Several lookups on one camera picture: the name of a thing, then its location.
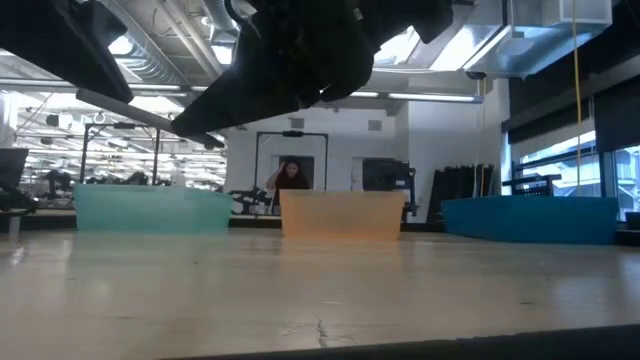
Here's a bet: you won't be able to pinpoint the black wire rack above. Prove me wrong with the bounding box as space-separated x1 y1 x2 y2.
501 173 562 197

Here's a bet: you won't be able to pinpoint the person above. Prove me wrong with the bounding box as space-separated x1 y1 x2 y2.
266 157 312 209

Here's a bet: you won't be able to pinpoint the black gantry frame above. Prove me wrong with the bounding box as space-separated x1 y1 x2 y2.
253 129 330 191
79 122 162 186

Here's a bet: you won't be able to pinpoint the translucent orange plastic bin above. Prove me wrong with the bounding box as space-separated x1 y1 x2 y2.
278 189 407 240

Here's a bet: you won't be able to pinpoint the translucent teal plastic bin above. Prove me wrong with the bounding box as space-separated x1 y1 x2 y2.
73 183 234 234

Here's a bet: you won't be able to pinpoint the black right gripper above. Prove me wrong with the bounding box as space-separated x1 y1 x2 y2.
171 0 376 136

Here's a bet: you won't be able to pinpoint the long ceiling light bar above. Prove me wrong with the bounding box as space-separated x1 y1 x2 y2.
0 77 485 105

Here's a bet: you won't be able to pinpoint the black office chair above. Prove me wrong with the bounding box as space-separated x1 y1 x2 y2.
0 147 39 215

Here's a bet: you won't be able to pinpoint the black folded panels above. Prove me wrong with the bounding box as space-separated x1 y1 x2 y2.
428 163 496 224

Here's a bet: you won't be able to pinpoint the silver round air duct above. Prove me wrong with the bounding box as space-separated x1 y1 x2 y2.
199 0 246 44

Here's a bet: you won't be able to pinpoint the blue plastic bin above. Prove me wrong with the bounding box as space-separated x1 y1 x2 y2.
440 195 620 246

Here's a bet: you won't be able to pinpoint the black equipment rack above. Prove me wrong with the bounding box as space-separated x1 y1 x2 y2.
361 157 417 194

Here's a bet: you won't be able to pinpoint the yellow hanging cable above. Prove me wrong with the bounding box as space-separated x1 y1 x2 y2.
571 0 584 197

